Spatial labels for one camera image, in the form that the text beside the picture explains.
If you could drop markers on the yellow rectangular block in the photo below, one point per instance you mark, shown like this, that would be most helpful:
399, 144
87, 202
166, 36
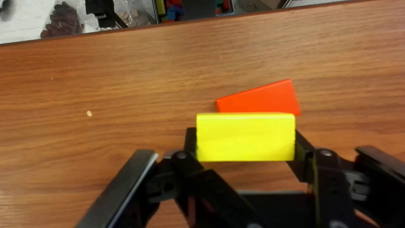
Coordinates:
245, 137

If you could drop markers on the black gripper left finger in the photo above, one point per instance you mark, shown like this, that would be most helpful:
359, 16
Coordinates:
127, 191

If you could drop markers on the orange arch block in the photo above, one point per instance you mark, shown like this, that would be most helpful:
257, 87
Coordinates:
261, 99

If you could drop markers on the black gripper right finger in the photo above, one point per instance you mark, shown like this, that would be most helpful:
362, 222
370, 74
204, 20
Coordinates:
333, 191

